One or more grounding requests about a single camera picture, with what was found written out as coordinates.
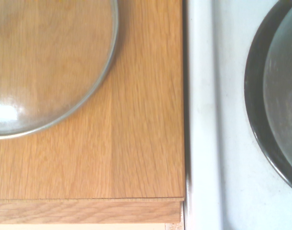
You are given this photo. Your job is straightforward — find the white electric stove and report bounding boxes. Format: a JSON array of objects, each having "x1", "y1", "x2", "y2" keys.
[{"x1": 183, "y1": 0, "x2": 292, "y2": 230}]

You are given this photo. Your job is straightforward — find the dark grey metal pot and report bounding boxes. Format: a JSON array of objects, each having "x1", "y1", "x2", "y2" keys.
[{"x1": 244, "y1": 0, "x2": 292, "y2": 195}]

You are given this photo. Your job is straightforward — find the large wooden cutting board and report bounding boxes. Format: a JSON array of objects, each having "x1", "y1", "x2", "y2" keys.
[{"x1": 0, "y1": 0, "x2": 186, "y2": 225}]

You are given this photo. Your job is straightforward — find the glass pot lid steel rim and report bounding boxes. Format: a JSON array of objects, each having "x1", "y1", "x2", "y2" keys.
[{"x1": 0, "y1": 0, "x2": 120, "y2": 140}]

